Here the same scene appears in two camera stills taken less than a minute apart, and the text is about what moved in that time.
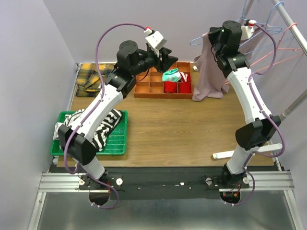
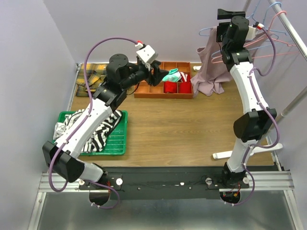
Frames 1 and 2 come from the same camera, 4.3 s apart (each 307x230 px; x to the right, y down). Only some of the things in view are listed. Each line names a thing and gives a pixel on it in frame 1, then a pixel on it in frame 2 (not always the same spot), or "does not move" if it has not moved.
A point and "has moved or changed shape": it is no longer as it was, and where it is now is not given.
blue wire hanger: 243,18 → 251,16
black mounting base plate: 142,183 does not move
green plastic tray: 115,144 does not move
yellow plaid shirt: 88,81 does not move
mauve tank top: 209,79 has moved or changed shape
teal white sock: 171,75 does not move
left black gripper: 162,58 → 153,72
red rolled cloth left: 170,86 does not move
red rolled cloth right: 185,87 does not move
